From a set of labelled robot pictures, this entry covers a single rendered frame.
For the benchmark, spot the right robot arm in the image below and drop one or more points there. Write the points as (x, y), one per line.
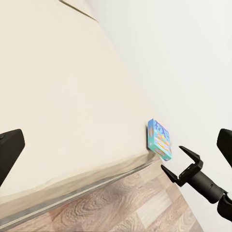
(203, 184)

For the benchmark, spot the bed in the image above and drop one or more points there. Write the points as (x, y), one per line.
(83, 115)

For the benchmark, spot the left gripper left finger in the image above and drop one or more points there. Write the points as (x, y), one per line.
(11, 145)

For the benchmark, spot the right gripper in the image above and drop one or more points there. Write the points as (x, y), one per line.
(193, 175)

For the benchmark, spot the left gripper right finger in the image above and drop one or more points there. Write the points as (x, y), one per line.
(224, 143)

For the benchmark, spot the board game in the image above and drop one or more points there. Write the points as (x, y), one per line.
(159, 140)

